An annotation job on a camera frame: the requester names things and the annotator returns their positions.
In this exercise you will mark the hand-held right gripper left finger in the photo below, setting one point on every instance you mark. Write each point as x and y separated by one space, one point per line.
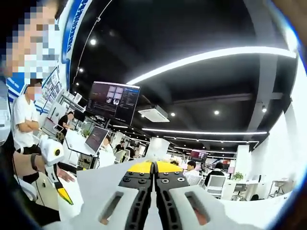
134 191

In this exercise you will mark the thin curved ceiling light strip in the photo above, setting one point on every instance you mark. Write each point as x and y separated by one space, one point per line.
204 132

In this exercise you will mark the dark hanging display screen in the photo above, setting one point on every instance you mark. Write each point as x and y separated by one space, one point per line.
112 103

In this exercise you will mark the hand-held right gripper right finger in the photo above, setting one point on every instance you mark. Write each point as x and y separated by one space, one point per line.
172 191

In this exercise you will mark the metal sink stand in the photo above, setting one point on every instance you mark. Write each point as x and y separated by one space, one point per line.
279 188

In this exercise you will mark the person's left hand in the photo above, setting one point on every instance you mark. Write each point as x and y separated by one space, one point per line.
67 176

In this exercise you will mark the blue white wall display boards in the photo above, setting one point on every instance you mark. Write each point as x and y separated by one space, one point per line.
72 36

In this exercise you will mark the red hanging display screen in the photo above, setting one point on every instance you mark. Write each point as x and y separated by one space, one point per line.
198 155

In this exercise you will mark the ceiling air conditioner unit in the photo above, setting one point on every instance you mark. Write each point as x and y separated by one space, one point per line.
153 114

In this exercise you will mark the grey worn device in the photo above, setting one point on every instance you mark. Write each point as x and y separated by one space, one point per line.
25 189

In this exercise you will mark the potted green plant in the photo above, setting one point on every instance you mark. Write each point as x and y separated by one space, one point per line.
238 176

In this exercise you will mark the group of white office chairs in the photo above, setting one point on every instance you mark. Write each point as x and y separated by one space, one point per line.
214 184

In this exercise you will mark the wide curved ceiling light strip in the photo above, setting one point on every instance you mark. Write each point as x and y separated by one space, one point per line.
216 54

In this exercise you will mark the tilted monitor on stand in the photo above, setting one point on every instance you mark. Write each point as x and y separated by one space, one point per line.
96 140

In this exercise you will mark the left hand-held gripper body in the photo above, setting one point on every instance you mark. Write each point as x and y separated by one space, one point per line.
49 151

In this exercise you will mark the white shelf rack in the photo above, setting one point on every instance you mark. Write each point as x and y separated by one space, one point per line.
69 100

